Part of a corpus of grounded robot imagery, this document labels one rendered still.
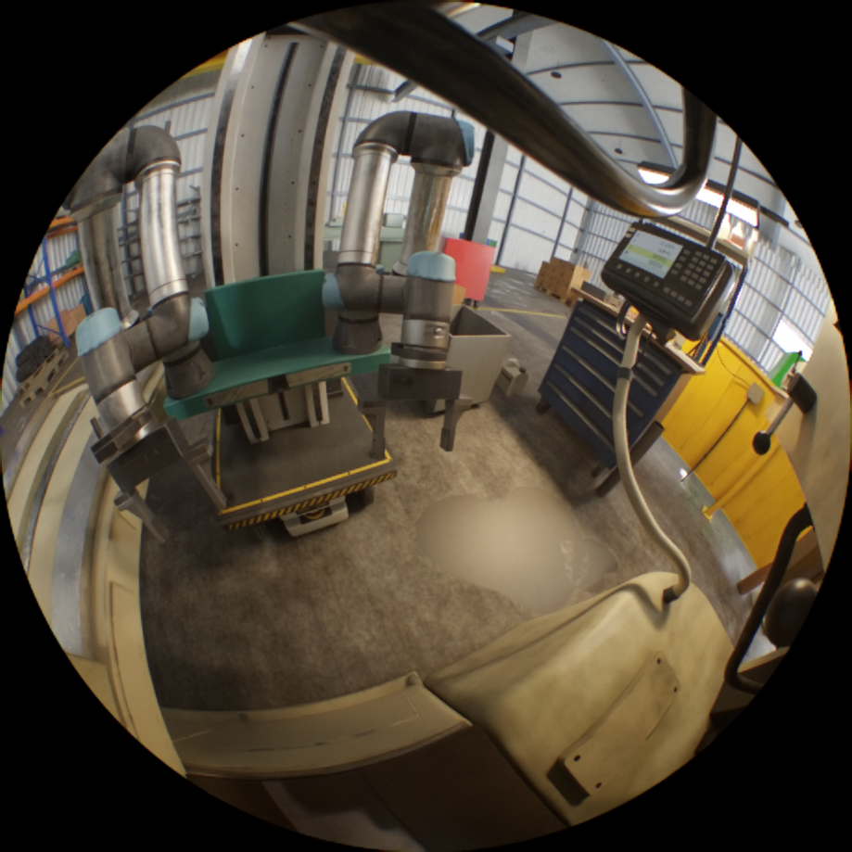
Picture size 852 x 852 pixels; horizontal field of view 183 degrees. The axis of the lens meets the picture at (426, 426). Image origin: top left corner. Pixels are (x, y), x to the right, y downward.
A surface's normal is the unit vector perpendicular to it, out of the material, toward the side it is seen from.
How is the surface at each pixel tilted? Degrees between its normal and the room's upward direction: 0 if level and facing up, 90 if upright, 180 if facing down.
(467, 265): 90
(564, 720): 0
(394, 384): 67
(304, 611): 0
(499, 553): 0
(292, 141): 90
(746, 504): 90
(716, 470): 90
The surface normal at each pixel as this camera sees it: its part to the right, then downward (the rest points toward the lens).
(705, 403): -0.88, 0.20
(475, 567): 0.16, -0.72
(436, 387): 0.47, 0.33
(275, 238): 0.51, 0.65
